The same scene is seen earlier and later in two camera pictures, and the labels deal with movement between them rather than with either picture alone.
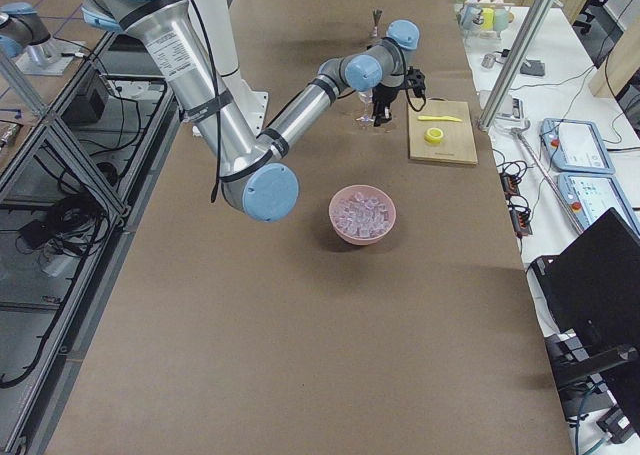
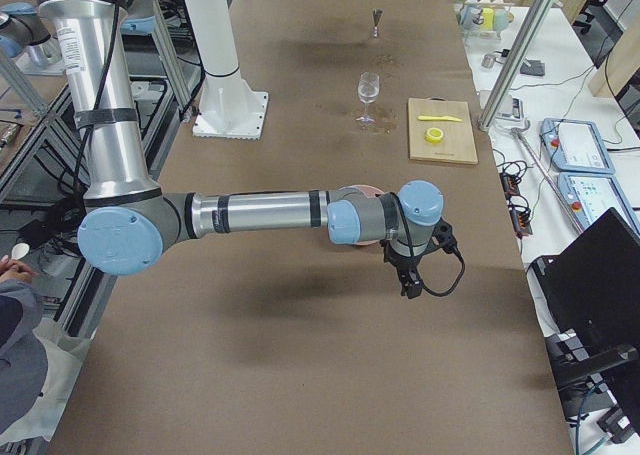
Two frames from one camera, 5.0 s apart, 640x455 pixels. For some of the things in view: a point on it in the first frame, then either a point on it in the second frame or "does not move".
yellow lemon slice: [433, 135] does not move
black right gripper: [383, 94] → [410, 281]
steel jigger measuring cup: [377, 13] does not move
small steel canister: [488, 61] does not move
